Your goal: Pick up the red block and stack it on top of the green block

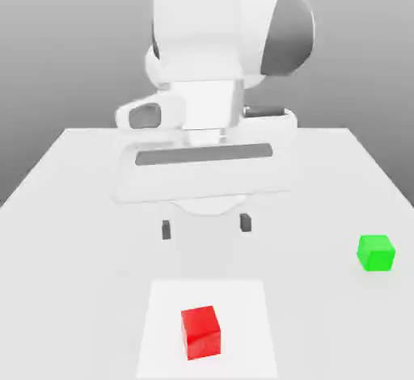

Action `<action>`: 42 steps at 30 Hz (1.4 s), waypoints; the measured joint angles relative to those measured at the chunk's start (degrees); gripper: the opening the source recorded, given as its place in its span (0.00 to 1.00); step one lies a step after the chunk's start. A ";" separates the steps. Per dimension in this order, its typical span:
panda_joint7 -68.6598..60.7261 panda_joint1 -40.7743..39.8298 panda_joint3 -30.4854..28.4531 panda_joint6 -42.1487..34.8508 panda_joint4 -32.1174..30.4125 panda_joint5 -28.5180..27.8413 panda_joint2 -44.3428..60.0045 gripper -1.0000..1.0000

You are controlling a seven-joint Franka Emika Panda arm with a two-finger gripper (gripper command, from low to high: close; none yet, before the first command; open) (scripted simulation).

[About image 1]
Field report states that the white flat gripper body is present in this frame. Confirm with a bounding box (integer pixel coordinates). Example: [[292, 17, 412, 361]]
[[110, 139, 293, 218]]

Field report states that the small red cube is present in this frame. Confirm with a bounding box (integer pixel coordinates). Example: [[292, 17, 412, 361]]
[[180, 304, 222, 361]]

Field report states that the small green cube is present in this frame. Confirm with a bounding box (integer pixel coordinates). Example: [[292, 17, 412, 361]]
[[356, 234, 397, 272]]

